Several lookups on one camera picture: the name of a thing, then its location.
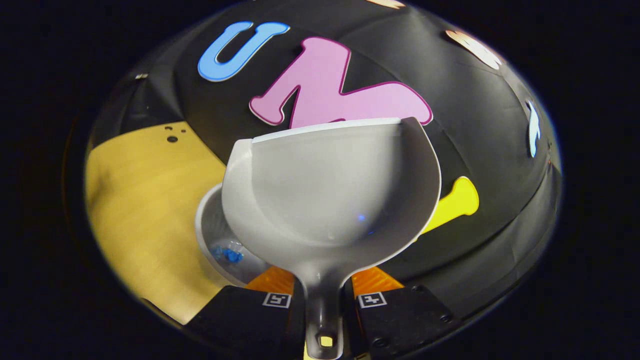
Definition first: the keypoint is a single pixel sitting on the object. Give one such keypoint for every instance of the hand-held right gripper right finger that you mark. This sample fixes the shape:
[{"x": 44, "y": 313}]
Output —
[{"x": 400, "y": 320}]

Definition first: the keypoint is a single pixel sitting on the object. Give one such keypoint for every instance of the dark blue paper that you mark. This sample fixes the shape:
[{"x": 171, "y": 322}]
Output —
[{"x": 231, "y": 255}]

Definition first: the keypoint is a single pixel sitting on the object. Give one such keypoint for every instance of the wooden desktop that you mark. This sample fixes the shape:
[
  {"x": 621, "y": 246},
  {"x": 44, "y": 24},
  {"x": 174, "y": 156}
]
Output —
[{"x": 145, "y": 210}]

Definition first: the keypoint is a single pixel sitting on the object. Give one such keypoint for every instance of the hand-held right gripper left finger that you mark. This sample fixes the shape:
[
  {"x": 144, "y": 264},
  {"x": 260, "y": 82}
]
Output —
[{"x": 240, "y": 320}]

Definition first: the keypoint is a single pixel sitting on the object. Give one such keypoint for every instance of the grey dustpan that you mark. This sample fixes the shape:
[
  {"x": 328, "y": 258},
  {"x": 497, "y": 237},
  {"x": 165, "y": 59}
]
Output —
[{"x": 330, "y": 190}]

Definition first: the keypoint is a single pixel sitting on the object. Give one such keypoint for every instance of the grey ribbed garbage bin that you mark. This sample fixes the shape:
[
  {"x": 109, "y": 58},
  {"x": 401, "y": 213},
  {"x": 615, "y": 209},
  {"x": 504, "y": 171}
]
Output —
[{"x": 212, "y": 230}]

